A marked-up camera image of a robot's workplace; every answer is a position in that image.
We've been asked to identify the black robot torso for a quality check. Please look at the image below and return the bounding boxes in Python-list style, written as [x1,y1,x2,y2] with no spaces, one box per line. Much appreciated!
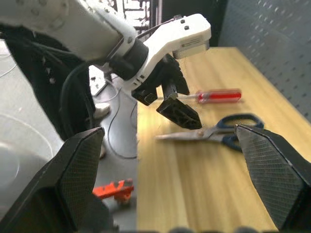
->
[0,24,96,141]

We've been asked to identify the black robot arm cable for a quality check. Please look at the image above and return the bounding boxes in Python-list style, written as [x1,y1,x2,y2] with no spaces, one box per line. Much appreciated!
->
[59,62,98,131]

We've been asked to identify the white shoe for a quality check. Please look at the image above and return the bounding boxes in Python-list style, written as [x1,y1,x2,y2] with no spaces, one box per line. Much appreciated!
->
[93,102,112,120]

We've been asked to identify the white round disc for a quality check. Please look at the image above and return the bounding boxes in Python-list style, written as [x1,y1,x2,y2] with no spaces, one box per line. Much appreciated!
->
[0,113,54,209]

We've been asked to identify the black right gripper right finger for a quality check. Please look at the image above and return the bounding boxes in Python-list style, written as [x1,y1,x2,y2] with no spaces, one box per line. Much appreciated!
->
[234,124,311,233]

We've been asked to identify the thin black floor cable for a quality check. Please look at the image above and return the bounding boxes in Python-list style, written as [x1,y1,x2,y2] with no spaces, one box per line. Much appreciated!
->
[106,86,138,160]

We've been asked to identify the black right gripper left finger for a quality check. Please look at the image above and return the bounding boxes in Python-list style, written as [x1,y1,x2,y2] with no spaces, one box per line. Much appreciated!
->
[0,126,116,233]

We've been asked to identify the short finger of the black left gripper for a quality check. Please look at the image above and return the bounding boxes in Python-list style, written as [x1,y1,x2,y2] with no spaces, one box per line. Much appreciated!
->
[132,87,158,107]

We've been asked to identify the blue handled scissors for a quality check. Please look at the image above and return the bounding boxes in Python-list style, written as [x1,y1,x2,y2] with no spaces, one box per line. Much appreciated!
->
[155,113,265,153]

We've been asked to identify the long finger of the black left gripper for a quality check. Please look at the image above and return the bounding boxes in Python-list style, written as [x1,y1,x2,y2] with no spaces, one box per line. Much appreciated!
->
[156,79,203,131]

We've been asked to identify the red handled screwdriver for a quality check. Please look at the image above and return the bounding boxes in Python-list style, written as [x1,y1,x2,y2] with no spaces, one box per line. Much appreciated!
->
[178,88,243,104]

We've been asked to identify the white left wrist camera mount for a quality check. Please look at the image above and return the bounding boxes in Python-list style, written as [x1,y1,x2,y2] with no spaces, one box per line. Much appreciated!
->
[123,13,211,92]

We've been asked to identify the grey metal pegboard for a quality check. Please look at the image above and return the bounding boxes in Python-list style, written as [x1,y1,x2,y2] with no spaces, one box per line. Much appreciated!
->
[217,0,311,124]

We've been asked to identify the black metal rack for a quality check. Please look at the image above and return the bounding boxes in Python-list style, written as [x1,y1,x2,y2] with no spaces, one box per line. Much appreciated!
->
[110,0,163,33]

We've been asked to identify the orange plastic tool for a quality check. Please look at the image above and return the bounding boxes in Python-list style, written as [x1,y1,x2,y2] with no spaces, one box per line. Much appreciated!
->
[91,178,135,204]

